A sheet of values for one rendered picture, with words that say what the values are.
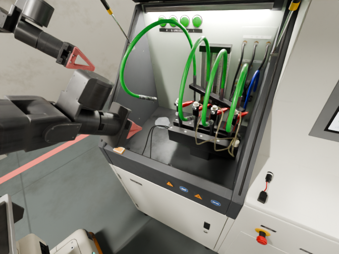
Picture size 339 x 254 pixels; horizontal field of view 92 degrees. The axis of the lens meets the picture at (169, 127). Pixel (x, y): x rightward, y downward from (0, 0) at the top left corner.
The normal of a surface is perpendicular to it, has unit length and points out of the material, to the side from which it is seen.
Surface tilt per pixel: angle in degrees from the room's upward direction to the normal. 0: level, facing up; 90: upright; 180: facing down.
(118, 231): 0
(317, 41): 76
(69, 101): 50
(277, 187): 0
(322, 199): 0
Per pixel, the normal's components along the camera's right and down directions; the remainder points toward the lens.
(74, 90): -0.29, -0.02
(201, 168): -0.10, -0.72
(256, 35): -0.45, 0.65
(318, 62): -0.46, 0.46
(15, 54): 0.65, 0.47
